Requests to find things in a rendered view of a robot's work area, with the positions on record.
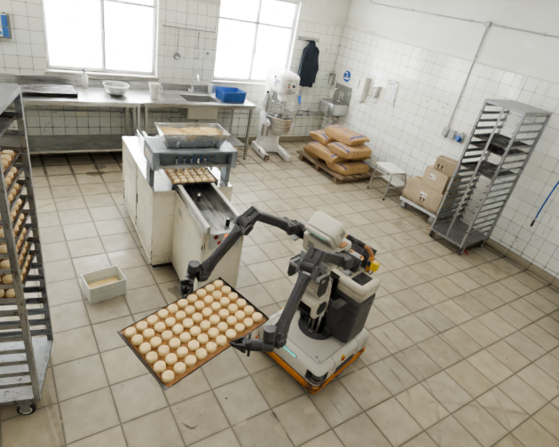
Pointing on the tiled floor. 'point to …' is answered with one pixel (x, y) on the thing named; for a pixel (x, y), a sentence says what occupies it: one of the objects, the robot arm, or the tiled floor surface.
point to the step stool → (390, 176)
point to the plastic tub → (104, 284)
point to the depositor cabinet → (153, 203)
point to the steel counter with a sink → (192, 111)
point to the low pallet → (333, 170)
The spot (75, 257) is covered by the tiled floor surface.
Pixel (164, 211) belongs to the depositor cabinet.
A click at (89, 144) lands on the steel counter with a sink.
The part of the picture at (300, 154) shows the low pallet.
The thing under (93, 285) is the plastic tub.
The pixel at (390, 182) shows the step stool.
